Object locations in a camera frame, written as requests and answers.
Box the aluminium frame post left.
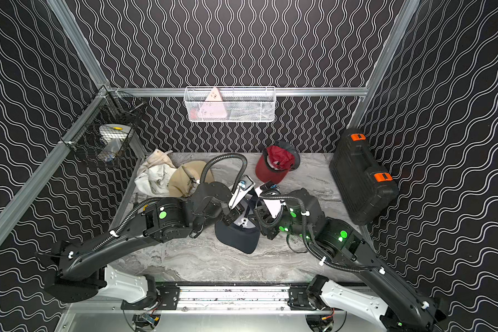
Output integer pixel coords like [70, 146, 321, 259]
[47, 0, 109, 88]

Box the cream cap with text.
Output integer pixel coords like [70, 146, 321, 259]
[142, 149, 175, 169]

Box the white cap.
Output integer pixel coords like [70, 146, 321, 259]
[134, 163, 177, 196]

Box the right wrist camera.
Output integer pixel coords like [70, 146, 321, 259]
[255, 187, 282, 219]

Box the aluminium frame post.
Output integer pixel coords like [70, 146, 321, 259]
[347, 0, 420, 128]
[47, 0, 109, 88]

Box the grey and red cap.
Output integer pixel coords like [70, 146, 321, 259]
[275, 141, 301, 170]

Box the tan cap with logo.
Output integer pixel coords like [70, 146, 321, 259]
[167, 160, 206, 197]

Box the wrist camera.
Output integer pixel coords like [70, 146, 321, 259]
[228, 175, 255, 210]
[255, 187, 282, 219]

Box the aluminium back crossbar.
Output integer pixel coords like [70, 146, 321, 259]
[108, 87, 368, 98]

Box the aluminium left side rail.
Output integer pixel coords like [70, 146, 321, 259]
[0, 87, 108, 247]

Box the dark navy cap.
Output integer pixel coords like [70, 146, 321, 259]
[214, 201, 261, 255]

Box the pink triangle card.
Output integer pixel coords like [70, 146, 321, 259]
[197, 87, 228, 120]

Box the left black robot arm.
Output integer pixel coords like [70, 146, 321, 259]
[43, 153, 247, 309]

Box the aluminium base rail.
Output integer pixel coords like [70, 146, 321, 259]
[120, 283, 331, 313]

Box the black tool case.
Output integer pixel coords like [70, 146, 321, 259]
[329, 128, 399, 225]

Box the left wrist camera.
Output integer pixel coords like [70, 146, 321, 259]
[228, 175, 255, 210]

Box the black wire basket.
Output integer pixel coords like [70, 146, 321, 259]
[63, 91, 147, 168]

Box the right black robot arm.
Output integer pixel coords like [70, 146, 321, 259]
[255, 188, 448, 331]

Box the aluminium frame post right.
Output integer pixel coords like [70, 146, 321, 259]
[347, 0, 420, 128]

